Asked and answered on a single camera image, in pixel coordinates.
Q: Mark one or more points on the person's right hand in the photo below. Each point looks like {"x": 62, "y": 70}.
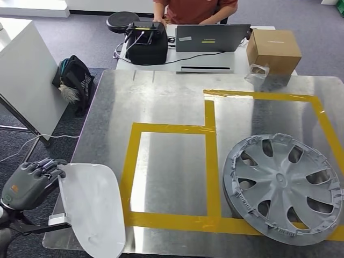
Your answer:
{"x": 160, "y": 20}

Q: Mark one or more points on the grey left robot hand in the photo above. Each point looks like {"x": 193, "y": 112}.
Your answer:
{"x": 29, "y": 188}

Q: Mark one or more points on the white plastic panel part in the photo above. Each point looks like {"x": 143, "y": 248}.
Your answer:
{"x": 91, "y": 213}

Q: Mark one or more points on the steel workbench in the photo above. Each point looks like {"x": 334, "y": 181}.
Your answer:
{"x": 172, "y": 99}

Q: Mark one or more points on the black router with antennas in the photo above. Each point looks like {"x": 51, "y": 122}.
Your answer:
{"x": 145, "y": 27}

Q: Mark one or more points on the black carrying case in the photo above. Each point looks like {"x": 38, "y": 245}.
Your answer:
{"x": 146, "y": 53}

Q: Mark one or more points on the person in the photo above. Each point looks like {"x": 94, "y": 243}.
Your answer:
{"x": 196, "y": 10}

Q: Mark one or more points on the black round stool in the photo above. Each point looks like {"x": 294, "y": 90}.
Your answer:
{"x": 122, "y": 21}

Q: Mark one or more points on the grey laptop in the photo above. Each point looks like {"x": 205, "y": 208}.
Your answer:
{"x": 210, "y": 37}

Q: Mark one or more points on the white flat box with slot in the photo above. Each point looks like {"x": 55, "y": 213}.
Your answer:
{"x": 205, "y": 62}

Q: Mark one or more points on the white furry bag pendant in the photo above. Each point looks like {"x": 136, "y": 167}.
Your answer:
{"x": 69, "y": 94}

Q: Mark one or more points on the white back table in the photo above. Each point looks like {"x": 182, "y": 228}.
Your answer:
{"x": 239, "y": 57}

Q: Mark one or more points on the white desk with steel legs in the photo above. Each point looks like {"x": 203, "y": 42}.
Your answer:
{"x": 26, "y": 71}

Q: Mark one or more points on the black bag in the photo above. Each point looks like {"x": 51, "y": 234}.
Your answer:
{"x": 75, "y": 78}

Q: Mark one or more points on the small yellow tabletop tape square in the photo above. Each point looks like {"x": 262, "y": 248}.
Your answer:
{"x": 129, "y": 171}

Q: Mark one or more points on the clear plastic wrapper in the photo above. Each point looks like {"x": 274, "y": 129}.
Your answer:
{"x": 256, "y": 73}

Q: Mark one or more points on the brown cardboard box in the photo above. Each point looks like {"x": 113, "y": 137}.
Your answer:
{"x": 274, "y": 50}

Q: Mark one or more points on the white low platform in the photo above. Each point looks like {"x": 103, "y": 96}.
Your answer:
{"x": 329, "y": 1}
{"x": 32, "y": 9}

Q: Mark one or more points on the grey plastic wheel hubcap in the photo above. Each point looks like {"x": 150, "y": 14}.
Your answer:
{"x": 282, "y": 188}

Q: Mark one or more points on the large yellow tabletop tape square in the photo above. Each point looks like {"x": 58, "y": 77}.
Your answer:
{"x": 327, "y": 124}

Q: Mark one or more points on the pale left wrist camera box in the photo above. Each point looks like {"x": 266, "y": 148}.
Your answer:
{"x": 59, "y": 219}

